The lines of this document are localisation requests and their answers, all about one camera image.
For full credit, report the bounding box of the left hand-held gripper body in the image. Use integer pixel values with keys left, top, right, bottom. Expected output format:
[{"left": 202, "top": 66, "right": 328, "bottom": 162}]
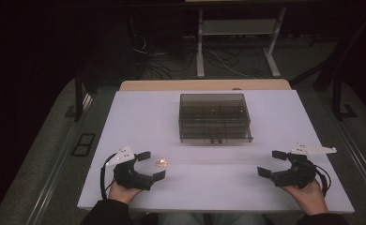
[{"left": 105, "top": 144, "right": 156, "bottom": 191}]

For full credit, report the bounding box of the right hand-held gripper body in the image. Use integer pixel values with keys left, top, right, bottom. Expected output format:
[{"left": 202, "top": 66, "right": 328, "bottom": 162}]
[{"left": 269, "top": 142, "right": 338, "bottom": 190}]

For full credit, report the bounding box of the small shiny orange trinket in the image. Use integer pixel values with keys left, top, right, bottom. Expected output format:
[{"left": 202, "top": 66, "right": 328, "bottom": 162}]
[{"left": 154, "top": 157, "right": 169, "bottom": 169}]

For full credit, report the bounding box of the smoky transparent compartment box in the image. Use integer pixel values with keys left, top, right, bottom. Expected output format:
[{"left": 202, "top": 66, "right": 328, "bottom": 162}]
[{"left": 178, "top": 93, "right": 254, "bottom": 145}]

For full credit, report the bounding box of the person's left hand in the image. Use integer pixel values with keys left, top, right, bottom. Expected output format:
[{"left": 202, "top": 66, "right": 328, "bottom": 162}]
[{"left": 108, "top": 180, "right": 144, "bottom": 204}]

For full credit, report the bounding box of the person's right hand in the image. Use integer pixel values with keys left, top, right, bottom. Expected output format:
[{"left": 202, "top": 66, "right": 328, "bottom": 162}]
[{"left": 281, "top": 179, "right": 329, "bottom": 217}]

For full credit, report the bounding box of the black metal stand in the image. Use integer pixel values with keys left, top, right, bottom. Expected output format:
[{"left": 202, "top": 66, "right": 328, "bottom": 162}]
[
  {"left": 73, "top": 68, "right": 94, "bottom": 124},
  {"left": 288, "top": 8, "right": 366, "bottom": 122}
]

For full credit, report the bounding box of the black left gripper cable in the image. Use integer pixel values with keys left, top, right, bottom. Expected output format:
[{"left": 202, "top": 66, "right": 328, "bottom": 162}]
[{"left": 99, "top": 152, "right": 119, "bottom": 201}]

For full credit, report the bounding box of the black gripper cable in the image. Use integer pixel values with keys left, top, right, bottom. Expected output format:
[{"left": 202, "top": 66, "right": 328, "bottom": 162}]
[
  {"left": 313, "top": 164, "right": 332, "bottom": 198},
  {"left": 99, "top": 152, "right": 119, "bottom": 201}
]

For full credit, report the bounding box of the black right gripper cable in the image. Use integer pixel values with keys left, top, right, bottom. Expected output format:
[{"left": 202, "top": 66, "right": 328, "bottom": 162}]
[{"left": 313, "top": 164, "right": 332, "bottom": 198}]

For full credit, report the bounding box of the black rectangular floor frame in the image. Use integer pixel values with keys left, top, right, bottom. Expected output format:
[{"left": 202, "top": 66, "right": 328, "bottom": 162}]
[{"left": 70, "top": 132, "right": 97, "bottom": 158}]

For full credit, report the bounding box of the aluminium floor rail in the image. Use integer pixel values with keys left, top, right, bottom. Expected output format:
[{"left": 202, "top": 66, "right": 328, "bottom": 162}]
[
  {"left": 328, "top": 106, "right": 366, "bottom": 203},
  {"left": 23, "top": 93, "right": 95, "bottom": 225}
]

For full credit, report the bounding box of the tangle of floor cables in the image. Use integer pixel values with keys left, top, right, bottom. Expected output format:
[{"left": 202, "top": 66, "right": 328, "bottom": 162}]
[{"left": 130, "top": 32, "right": 260, "bottom": 81}]

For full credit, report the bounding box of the grey metal desk frame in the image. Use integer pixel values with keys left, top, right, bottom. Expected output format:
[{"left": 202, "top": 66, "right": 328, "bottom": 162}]
[{"left": 195, "top": 7, "right": 287, "bottom": 79}]

